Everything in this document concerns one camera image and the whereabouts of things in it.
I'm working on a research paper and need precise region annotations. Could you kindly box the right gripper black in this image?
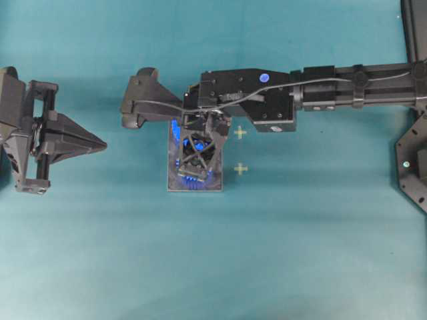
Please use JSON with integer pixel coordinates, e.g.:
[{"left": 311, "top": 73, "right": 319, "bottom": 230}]
[{"left": 176, "top": 69, "right": 296, "bottom": 177}]

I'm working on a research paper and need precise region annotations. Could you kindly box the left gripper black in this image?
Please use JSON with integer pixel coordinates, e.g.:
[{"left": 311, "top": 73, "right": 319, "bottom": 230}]
[{"left": 1, "top": 67, "right": 107, "bottom": 195}]

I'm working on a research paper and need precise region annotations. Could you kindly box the small blue gear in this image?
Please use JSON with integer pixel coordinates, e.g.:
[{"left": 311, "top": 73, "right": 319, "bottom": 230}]
[{"left": 169, "top": 159, "right": 213, "bottom": 184}]

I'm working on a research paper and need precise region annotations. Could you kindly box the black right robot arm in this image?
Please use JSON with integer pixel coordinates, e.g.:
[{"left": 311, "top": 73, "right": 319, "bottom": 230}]
[{"left": 175, "top": 60, "right": 426, "bottom": 181}]

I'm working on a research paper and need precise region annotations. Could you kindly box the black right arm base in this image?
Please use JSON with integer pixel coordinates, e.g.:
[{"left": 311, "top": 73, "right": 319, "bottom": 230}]
[{"left": 395, "top": 1, "right": 426, "bottom": 212}]

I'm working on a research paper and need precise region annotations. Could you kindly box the large blue gear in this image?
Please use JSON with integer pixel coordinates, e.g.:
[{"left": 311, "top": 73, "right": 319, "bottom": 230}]
[{"left": 169, "top": 119, "right": 213, "bottom": 155}]

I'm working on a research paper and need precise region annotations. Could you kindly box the upper yellow cross mark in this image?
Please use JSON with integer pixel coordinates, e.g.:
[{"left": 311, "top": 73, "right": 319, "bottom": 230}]
[{"left": 234, "top": 125, "right": 248, "bottom": 140}]

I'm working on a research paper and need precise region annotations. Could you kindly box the yellow cross mark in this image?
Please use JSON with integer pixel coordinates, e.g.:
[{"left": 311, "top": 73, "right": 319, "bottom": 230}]
[
  {"left": 234, "top": 125, "right": 248, "bottom": 140},
  {"left": 234, "top": 163, "right": 248, "bottom": 176}
]

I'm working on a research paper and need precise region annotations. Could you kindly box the lower yellow cross mark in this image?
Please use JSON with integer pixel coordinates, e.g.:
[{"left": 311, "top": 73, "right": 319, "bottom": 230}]
[{"left": 234, "top": 163, "right": 248, "bottom": 176}]

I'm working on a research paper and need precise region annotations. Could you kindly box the metal base plate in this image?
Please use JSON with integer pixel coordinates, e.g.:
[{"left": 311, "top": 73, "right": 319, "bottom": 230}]
[{"left": 167, "top": 122, "right": 223, "bottom": 192}]

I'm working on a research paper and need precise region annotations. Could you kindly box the black camera cable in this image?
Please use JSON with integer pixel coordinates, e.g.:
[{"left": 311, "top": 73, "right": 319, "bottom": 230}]
[{"left": 131, "top": 69, "right": 416, "bottom": 113}]

